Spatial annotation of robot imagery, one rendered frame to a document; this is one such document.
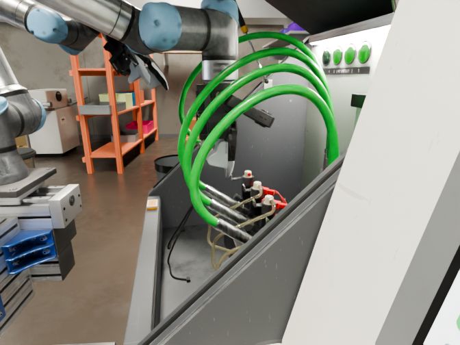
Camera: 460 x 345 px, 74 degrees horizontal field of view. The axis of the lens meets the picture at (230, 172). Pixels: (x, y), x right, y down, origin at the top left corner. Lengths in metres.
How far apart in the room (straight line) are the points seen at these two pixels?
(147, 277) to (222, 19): 0.52
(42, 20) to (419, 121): 0.83
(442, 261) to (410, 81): 0.16
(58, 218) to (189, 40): 0.65
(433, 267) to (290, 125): 0.84
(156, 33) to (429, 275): 0.50
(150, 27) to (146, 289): 0.46
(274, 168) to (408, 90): 0.79
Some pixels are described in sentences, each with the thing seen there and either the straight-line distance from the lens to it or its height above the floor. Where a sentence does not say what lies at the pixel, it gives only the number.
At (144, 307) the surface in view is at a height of 0.95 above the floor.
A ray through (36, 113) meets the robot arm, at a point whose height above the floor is 1.21.
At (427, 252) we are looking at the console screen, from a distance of 0.28.
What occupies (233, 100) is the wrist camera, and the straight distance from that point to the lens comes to 0.65.
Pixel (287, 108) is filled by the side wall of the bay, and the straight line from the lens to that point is 1.05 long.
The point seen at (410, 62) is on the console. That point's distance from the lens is 0.34.
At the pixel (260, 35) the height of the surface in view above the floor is 1.42.
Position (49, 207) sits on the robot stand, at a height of 0.97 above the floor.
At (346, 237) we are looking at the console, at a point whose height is 1.16.
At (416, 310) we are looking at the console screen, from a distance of 0.29.
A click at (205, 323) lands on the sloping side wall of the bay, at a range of 0.44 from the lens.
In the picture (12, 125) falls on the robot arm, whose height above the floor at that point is 1.19.
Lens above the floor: 1.33
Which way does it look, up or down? 18 degrees down
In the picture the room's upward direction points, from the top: straight up
